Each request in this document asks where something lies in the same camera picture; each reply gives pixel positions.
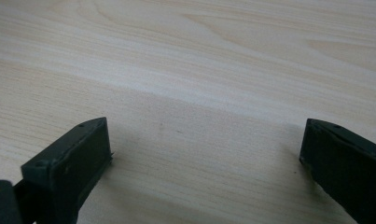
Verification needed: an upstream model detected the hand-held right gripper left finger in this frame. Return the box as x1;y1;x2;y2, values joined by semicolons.
13;117;114;224

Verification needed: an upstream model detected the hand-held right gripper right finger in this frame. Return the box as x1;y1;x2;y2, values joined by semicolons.
299;118;376;224

